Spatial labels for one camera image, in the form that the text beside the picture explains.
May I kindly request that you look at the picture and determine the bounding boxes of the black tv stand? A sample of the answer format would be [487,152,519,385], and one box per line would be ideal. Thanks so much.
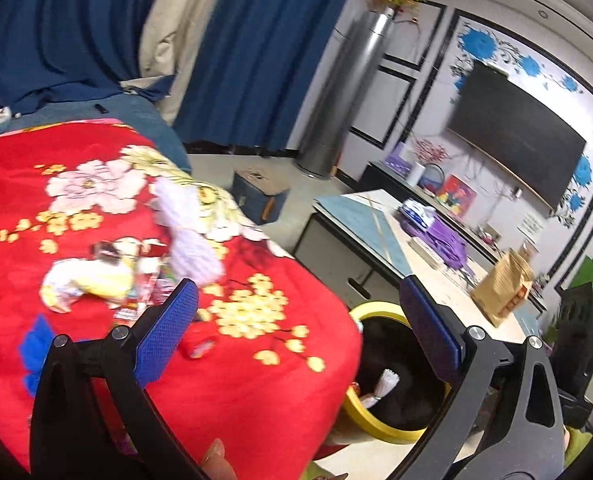
[357,160,548,311]

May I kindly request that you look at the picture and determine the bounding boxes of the tissue pack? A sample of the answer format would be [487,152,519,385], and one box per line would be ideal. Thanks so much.
[399,198,435,231]

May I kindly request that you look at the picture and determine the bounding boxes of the green shopping bag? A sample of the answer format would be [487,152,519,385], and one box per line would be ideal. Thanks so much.
[569,256,593,288]

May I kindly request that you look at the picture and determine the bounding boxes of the red floral blanket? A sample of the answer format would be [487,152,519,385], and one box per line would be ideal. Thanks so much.
[0,119,361,479]

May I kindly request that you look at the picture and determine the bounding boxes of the white vase red flowers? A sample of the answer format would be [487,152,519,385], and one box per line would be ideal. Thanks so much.
[412,138,450,167]

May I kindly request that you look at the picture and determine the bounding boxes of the beige curtain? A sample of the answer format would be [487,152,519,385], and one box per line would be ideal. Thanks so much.
[122,0,218,124]

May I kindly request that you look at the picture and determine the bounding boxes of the silver tower air conditioner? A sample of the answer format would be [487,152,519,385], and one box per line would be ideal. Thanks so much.
[296,6,395,179]

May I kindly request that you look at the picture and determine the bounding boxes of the green sleeve right forearm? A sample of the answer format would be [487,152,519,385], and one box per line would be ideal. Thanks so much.
[564,426,592,468]

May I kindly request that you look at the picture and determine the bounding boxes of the white printed plastic bag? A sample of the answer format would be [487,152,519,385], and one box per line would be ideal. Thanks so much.
[39,258,135,313]

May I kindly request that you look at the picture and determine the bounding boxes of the brown paper bag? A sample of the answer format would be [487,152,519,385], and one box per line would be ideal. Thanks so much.
[470,249,534,327]

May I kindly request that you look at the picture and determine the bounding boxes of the blue storage stool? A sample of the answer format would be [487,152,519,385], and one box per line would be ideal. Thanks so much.
[231,167,291,226]

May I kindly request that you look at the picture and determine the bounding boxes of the coffee table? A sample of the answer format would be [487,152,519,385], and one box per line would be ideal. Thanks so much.
[294,190,539,342]

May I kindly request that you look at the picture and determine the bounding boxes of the black curved television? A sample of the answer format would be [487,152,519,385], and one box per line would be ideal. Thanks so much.
[447,61,586,210]

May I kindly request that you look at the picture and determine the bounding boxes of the blue sofa cover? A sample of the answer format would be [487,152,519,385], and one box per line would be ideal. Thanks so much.
[0,92,194,176]

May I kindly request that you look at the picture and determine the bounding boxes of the round mirror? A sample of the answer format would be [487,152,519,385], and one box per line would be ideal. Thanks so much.
[418,162,445,195]

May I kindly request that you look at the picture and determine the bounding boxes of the blue curtain left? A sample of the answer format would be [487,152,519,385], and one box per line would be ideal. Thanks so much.
[0,0,155,114]

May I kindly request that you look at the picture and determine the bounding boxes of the blue curtain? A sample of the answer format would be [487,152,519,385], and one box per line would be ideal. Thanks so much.
[173,0,346,152]
[0,0,155,114]

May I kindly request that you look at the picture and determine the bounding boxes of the blue plastic bag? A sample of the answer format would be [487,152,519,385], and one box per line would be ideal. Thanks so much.
[19,314,56,396]

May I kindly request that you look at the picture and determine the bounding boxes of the yellow rimmed trash bin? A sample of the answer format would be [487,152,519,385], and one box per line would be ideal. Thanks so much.
[329,301,450,444]

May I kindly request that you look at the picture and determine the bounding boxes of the beige power strip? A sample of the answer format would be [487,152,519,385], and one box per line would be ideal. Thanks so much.
[408,236,445,270]

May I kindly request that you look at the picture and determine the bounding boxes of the blue curtain right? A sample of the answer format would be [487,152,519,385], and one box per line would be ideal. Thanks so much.
[173,0,346,152]

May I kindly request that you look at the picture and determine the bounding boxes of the left hand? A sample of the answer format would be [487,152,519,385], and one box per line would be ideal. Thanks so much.
[200,439,238,480]

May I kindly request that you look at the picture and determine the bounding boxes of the colourful painting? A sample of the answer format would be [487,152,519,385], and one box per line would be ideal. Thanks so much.
[436,174,477,219]

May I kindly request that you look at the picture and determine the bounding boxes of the purple cloth bag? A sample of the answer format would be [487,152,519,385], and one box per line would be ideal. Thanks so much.
[398,216,467,270]

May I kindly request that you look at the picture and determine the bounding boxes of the red snack tube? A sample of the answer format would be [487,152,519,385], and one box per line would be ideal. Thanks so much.
[178,337,216,361]

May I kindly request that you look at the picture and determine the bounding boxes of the red snack packet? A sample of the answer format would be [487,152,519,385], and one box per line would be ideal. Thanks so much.
[92,237,167,327]

